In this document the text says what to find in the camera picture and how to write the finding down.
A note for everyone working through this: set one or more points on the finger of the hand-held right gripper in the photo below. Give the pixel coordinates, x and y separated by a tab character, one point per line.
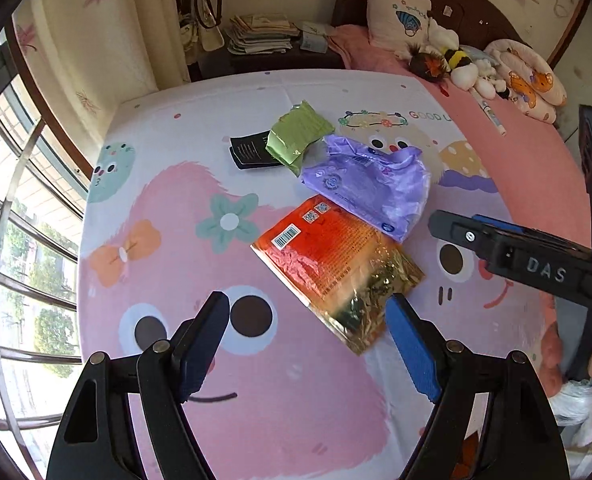
501	225
458	232

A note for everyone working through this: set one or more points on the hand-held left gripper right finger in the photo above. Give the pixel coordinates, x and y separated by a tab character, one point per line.
413	350

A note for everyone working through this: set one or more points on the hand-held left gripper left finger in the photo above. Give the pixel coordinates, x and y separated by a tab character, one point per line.
200	350

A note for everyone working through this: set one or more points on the purple plastic bag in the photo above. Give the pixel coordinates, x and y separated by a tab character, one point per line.
366	185

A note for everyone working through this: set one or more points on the orange gold foil packet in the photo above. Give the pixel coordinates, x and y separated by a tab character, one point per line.
326	245

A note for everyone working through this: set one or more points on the pink bed sheet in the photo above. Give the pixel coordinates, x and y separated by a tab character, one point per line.
526	160

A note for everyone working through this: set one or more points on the cartoon printed sheet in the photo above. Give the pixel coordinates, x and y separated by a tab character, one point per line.
286	410

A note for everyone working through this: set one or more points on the white pen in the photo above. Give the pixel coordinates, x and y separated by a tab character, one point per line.
491	115

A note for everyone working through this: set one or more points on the white plush toy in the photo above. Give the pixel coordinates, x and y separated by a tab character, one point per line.
487	87
446	35

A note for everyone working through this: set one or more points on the white plastic bag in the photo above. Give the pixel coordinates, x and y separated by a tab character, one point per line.
581	405

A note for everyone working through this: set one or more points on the bear print baby pillow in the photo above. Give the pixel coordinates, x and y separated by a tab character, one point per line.
531	85

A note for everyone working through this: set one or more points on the dark orange plush toy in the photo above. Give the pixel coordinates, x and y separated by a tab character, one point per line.
428	65

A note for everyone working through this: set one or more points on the bee plush toy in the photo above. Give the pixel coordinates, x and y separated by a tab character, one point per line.
458	57

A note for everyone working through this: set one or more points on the green packet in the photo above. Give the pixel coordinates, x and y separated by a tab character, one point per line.
296	135

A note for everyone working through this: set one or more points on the window with metal grille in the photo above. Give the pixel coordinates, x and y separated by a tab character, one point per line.
25	260

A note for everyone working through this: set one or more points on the black booklet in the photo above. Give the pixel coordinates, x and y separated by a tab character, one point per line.
248	152

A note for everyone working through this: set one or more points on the white printed pillow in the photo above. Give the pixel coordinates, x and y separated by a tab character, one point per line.
391	15

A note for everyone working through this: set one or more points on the pale printed packet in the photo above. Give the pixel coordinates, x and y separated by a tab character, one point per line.
316	40

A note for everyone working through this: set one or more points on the dark wooden nightstand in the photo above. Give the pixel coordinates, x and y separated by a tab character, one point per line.
256	66

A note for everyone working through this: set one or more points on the stack of papers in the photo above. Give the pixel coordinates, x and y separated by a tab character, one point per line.
261	35

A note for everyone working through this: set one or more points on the beige leaf print curtain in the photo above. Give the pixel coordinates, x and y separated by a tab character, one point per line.
100	35

